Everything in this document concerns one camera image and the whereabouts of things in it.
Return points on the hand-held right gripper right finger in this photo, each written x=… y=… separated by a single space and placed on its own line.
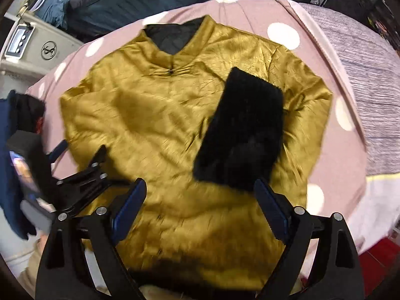
x=272 y=209

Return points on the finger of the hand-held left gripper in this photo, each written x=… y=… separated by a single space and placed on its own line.
x=93 y=164
x=57 y=151

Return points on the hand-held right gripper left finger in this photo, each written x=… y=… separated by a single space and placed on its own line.
x=131 y=209

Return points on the golden satin jacket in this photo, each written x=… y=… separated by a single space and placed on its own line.
x=150 y=125

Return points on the black fuzzy cloth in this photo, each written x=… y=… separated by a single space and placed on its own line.
x=243 y=131

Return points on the person's left forearm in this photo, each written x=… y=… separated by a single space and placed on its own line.
x=31 y=272

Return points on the navy cloth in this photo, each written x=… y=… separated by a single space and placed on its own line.
x=9 y=200

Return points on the black hanging cloth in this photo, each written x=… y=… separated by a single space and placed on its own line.
x=31 y=112

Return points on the pink polka dot blanket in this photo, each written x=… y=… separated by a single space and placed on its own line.
x=337 y=162

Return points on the white appliance with display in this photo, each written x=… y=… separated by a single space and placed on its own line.
x=40 y=47

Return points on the red bed base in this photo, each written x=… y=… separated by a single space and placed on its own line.
x=378 y=262

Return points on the blue puffer jacket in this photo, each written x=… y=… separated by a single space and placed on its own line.
x=93 y=9

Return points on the small white device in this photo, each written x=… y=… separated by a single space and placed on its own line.
x=37 y=0

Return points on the grey striped bedsheet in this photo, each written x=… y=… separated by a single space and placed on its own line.
x=375 y=84

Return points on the black metal rack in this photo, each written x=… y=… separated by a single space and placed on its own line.
x=365 y=3

